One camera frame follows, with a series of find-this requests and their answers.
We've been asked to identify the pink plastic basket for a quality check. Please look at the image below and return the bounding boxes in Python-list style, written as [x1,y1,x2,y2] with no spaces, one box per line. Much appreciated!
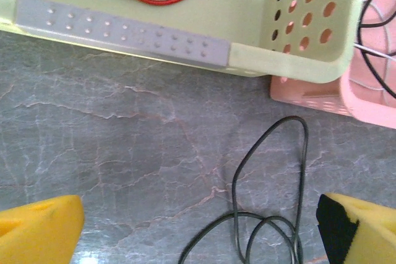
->
[270,0,396,129]

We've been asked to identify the green plastic basket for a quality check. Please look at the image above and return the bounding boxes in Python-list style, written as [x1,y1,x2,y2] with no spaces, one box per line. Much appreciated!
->
[0,0,366,84]

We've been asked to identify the black cable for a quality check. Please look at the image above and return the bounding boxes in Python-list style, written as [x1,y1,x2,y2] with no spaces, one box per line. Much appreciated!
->
[178,116,309,264]
[355,0,396,98]

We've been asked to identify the white cable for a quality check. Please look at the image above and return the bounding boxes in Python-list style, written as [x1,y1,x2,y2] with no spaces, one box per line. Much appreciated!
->
[352,1,396,92]

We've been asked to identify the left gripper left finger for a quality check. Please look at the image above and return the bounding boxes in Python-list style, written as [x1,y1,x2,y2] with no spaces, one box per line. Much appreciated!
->
[0,195,85,264]

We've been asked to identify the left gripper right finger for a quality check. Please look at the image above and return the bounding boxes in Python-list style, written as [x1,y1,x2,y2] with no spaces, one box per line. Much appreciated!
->
[316,192,396,264]

